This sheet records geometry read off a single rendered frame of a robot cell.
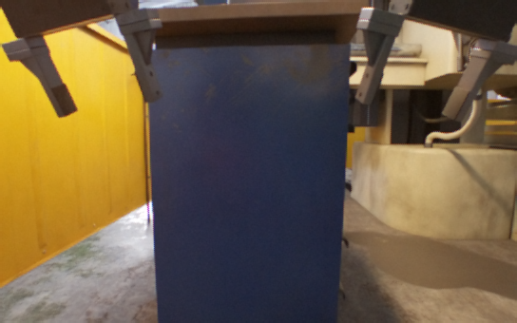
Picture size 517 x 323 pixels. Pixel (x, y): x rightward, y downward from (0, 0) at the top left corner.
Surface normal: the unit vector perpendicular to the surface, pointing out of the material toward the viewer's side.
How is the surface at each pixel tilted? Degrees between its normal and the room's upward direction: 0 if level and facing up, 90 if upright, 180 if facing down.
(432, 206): 90
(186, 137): 90
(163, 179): 90
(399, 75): 90
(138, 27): 113
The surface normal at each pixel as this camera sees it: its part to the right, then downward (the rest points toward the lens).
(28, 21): -0.08, 0.49
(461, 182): -0.10, 0.11
